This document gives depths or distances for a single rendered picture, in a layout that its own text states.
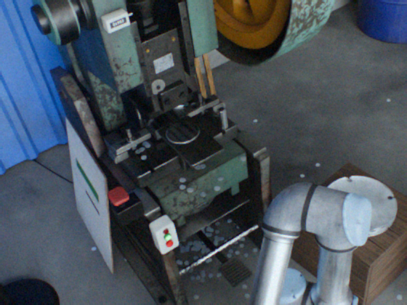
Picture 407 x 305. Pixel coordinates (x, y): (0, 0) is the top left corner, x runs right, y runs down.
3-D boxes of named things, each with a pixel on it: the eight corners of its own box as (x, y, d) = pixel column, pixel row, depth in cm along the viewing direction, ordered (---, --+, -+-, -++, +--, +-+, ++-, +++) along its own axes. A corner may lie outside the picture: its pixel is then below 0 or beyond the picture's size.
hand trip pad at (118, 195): (134, 210, 181) (129, 195, 176) (119, 218, 179) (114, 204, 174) (126, 198, 186) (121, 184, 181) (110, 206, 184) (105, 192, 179)
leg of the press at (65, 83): (192, 308, 228) (152, 163, 166) (169, 323, 224) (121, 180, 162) (103, 189, 288) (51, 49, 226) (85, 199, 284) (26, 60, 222)
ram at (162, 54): (195, 100, 188) (183, 27, 168) (160, 118, 183) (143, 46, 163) (171, 80, 199) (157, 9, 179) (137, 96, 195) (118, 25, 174)
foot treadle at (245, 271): (253, 280, 221) (252, 274, 218) (234, 293, 218) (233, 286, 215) (182, 200, 260) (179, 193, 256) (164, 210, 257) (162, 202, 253)
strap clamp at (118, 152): (154, 144, 202) (149, 123, 195) (115, 163, 197) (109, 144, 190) (147, 136, 206) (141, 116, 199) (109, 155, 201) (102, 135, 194)
